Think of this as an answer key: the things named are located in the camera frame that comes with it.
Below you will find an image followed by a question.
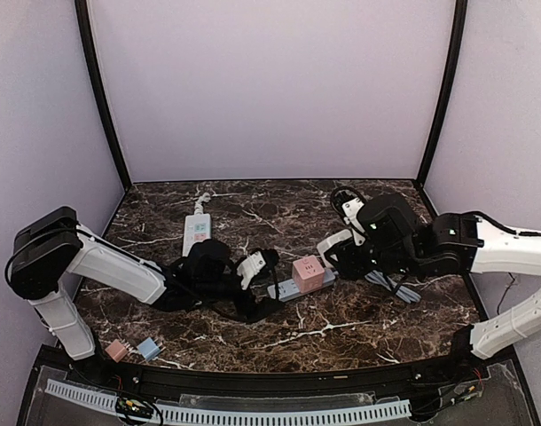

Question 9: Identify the pink cube socket adapter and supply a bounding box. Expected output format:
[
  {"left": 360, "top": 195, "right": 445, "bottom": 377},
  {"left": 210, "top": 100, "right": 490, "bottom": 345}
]
[{"left": 292, "top": 256, "right": 325, "bottom": 294}]

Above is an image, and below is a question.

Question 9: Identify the grey power cable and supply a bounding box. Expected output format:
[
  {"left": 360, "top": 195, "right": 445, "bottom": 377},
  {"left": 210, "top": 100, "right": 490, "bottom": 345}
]
[{"left": 332, "top": 267, "right": 422, "bottom": 304}]

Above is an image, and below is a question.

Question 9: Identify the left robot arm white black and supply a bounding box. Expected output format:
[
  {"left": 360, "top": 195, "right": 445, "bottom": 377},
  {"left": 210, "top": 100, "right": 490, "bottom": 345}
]
[{"left": 4, "top": 206, "right": 284, "bottom": 361}]

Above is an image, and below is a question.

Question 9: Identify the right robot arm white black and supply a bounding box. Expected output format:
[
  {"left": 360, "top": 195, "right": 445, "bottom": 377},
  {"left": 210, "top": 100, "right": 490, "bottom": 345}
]
[{"left": 318, "top": 187, "right": 541, "bottom": 359}]

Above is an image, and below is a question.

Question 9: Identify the blue plug adapter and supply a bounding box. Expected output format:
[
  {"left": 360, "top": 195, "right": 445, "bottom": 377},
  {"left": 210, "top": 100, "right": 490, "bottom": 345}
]
[{"left": 137, "top": 337, "right": 165, "bottom": 361}]

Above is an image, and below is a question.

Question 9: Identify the pink plug adapter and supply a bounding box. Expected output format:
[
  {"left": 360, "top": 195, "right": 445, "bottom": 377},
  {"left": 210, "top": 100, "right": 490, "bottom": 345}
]
[{"left": 105, "top": 339, "right": 130, "bottom": 363}]

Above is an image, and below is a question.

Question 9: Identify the white multicolour power strip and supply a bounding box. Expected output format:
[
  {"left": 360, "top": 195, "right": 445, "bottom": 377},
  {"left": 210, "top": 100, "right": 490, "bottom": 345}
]
[{"left": 182, "top": 193, "right": 211, "bottom": 256}]

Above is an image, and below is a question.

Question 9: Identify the small circuit board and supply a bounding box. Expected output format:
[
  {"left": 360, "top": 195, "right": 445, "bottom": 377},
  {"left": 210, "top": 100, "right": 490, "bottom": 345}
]
[{"left": 114, "top": 398, "right": 155, "bottom": 419}]

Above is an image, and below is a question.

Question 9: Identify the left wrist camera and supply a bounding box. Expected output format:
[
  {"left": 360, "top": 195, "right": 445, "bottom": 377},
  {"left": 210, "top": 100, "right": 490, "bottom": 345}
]
[{"left": 236, "top": 248, "right": 279, "bottom": 290}]

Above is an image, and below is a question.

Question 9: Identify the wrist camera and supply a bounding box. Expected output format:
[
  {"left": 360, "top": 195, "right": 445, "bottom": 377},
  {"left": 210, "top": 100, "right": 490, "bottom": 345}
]
[
  {"left": 330, "top": 186, "right": 366, "bottom": 246},
  {"left": 236, "top": 248, "right": 279, "bottom": 290}
]

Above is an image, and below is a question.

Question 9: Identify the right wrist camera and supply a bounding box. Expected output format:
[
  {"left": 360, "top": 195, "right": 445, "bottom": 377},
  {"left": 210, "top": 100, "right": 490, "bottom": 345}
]
[{"left": 330, "top": 186, "right": 366, "bottom": 246}]

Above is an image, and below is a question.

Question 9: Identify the black front rail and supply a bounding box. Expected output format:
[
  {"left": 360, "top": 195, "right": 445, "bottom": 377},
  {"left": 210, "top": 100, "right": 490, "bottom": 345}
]
[{"left": 35, "top": 345, "right": 489, "bottom": 400}]

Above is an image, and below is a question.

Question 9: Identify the slotted grey cable duct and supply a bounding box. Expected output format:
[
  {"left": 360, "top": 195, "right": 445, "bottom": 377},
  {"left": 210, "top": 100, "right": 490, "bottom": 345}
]
[{"left": 44, "top": 379, "right": 412, "bottom": 425}]

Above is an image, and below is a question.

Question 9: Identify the right black frame post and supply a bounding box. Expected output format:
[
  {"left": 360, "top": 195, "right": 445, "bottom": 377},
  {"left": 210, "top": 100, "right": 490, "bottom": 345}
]
[{"left": 416, "top": 0, "right": 468, "bottom": 187}]

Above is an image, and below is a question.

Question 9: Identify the black frame post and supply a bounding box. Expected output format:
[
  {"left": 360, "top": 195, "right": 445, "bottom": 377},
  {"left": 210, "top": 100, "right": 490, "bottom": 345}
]
[
  {"left": 74, "top": 0, "right": 132, "bottom": 192},
  {"left": 416, "top": 0, "right": 468, "bottom": 187}
]

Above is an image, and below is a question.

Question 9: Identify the left black frame post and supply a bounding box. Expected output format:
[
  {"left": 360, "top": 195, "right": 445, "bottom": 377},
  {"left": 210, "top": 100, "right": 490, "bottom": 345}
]
[{"left": 74, "top": 0, "right": 132, "bottom": 192}]

